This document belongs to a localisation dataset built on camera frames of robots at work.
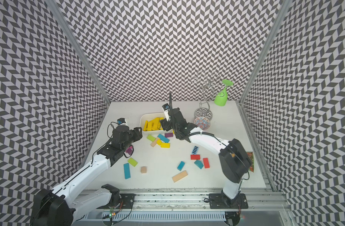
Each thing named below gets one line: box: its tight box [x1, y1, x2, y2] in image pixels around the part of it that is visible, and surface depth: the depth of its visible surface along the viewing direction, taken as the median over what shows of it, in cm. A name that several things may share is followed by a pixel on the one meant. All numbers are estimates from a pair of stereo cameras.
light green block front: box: [127, 157, 139, 168], surface depth 89 cm
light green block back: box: [146, 134, 157, 142], surface depth 100 cm
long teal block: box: [123, 162, 132, 180], surface depth 84 cm
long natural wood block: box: [172, 170, 189, 183], surface depth 82 cm
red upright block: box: [202, 157, 211, 169], surface depth 88 cm
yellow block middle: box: [160, 142, 171, 149], surface depth 96 cm
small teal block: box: [177, 161, 186, 172], surface depth 86 cm
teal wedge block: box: [193, 159, 204, 170], surface depth 88 cm
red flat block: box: [190, 154, 201, 160], surface depth 91 cm
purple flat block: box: [164, 132, 174, 138], surface depth 101 cm
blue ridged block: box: [190, 145, 200, 155], surface depth 93 cm
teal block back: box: [157, 133, 170, 144], surface depth 100 cm
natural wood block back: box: [150, 137, 160, 148], surface depth 96 cm
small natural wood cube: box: [140, 166, 147, 174], surface depth 86 cm
